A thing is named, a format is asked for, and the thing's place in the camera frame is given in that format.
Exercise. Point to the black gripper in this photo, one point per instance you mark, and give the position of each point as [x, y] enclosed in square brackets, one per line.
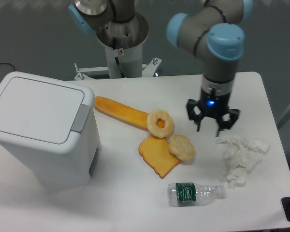
[215, 107]

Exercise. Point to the pale round bun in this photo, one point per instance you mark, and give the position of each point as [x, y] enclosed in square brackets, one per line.
[181, 147]

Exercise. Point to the white push-button trash can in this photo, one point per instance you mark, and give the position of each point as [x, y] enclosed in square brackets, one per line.
[49, 126]

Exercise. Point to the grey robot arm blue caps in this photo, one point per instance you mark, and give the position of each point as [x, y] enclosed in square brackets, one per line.
[212, 36]

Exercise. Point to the crumpled white tissue upper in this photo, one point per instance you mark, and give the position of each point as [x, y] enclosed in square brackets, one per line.
[241, 152]

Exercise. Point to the crumpled white tissue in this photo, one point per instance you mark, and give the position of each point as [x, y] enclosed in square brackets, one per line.
[236, 177]
[241, 152]

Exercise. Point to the orange toast slice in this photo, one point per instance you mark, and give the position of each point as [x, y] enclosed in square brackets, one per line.
[155, 152]

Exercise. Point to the crumpled white tissue lower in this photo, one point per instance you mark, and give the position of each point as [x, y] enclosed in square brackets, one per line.
[236, 177]

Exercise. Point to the long orange bread loaf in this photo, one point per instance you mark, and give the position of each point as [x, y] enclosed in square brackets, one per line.
[121, 112]

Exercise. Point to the clear plastic bottle green label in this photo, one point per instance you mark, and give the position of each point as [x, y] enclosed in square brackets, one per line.
[192, 194]

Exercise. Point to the pale ring donut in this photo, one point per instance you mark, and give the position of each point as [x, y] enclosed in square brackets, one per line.
[154, 129]

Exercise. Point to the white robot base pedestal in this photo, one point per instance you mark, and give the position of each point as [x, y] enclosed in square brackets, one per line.
[123, 42]

